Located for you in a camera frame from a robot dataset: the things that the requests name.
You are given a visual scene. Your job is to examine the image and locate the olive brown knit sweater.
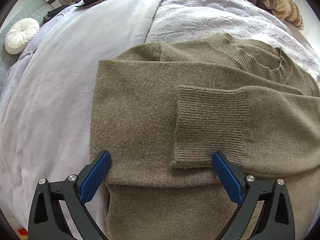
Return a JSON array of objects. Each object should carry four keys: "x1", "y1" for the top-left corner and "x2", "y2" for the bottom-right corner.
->
[{"x1": 90, "y1": 34, "x2": 319, "y2": 239}]

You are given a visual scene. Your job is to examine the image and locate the red yellow packet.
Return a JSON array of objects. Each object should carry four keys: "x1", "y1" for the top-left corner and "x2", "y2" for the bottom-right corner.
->
[{"x1": 16, "y1": 228, "x2": 28, "y2": 240}]

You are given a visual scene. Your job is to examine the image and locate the lavender plush blanket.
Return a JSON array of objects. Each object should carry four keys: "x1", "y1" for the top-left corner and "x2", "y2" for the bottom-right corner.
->
[{"x1": 1, "y1": 0, "x2": 319, "y2": 229}]

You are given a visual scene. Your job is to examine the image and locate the white round pleated cushion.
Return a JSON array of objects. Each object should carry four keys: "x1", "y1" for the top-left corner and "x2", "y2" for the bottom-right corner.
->
[{"x1": 4, "y1": 18, "x2": 40, "y2": 55}]

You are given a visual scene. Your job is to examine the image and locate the grey quilted floor mat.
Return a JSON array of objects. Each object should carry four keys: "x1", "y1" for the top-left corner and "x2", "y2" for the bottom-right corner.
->
[{"x1": 1, "y1": 0, "x2": 54, "y2": 88}]

